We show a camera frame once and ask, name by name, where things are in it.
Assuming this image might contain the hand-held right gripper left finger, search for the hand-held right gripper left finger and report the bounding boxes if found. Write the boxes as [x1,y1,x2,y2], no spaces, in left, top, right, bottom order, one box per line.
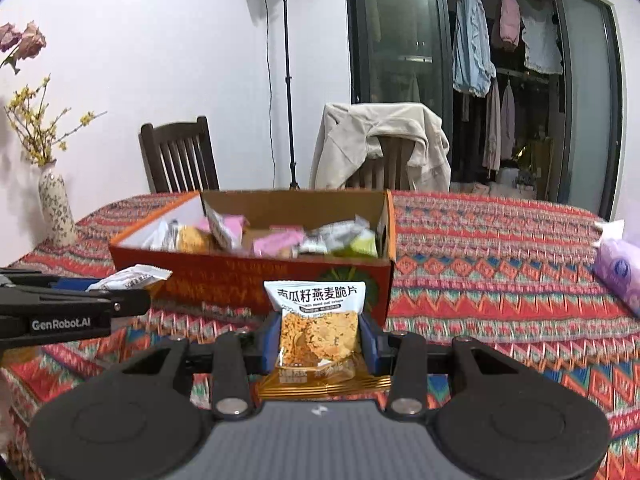
[117,311,282,421]

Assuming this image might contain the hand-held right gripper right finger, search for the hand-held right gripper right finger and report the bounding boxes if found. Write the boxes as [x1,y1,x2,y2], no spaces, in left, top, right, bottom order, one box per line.
[360,311,526,417]

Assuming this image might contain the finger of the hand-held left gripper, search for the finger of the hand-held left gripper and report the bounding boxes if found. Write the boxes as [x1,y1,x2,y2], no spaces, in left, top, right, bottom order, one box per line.
[0,269,117,292]
[0,287,152,317]

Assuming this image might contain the white cracker snack packet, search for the white cracker snack packet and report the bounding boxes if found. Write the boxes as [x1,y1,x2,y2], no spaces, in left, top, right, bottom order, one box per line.
[85,265,173,292]
[256,280,394,402]

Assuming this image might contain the orange cardboard box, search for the orange cardboard box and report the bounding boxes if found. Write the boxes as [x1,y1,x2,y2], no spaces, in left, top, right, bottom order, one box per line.
[108,189,397,328]

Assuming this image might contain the green snack packet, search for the green snack packet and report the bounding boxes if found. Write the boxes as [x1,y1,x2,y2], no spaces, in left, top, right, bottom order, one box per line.
[347,230,379,259]

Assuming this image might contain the pile of white packets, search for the pile of white packets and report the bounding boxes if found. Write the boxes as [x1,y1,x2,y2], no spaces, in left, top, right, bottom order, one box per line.
[142,212,377,257]

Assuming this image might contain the floral ceramic vase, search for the floral ceramic vase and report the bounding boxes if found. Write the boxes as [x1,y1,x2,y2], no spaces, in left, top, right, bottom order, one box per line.
[38,160,77,248]

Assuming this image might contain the yellow flower branches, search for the yellow flower branches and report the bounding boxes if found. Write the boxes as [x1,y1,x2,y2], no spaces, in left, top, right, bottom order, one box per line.
[4,74,108,168]

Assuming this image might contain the dark wooden chair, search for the dark wooden chair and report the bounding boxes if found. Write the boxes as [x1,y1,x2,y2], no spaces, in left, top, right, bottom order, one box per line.
[138,116,221,194]

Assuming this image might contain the brown wooden chair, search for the brown wooden chair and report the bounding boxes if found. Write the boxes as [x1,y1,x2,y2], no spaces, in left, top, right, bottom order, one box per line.
[345,135,417,191]

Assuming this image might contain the beige jacket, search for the beige jacket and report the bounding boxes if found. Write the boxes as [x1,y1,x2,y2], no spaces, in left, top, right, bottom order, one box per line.
[310,102,451,192]

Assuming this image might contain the dried pink roses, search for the dried pink roses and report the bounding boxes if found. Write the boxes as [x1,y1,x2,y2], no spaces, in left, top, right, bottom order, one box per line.
[0,21,47,76]

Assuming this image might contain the gold shiny bag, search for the gold shiny bag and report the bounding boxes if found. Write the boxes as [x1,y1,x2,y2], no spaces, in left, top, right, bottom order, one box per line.
[515,142,541,171]

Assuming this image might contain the beige hanging garment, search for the beige hanging garment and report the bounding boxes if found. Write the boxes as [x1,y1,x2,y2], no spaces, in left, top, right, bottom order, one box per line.
[481,80,502,173]

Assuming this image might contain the mauve hanging garment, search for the mauve hanging garment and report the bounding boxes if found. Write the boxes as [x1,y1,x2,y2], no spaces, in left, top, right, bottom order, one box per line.
[500,84,517,161]

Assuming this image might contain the purple tissue pack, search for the purple tissue pack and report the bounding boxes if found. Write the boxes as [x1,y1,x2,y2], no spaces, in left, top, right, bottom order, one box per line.
[591,237,640,317]

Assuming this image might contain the light blue hanging shirt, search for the light blue hanging shirt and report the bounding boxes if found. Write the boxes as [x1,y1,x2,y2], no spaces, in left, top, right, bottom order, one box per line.
[451,0,497,98]

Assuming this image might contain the dark framed glass sliding door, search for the dark framed glass sliding door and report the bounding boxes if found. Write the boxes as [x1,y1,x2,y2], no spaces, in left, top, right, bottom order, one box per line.
[344,0,626,221]

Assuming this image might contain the white hanging top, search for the white hanging top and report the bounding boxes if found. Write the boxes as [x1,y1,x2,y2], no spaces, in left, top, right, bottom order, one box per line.
[520,2,565,76]

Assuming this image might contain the pink hanging garment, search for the pink hanging garment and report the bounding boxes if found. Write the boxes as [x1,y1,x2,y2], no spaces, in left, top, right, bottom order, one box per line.
[492,0,522,52]

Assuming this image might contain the black light cable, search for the black light cable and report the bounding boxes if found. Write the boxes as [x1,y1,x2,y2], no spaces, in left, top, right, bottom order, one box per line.
[262,0,279,191]

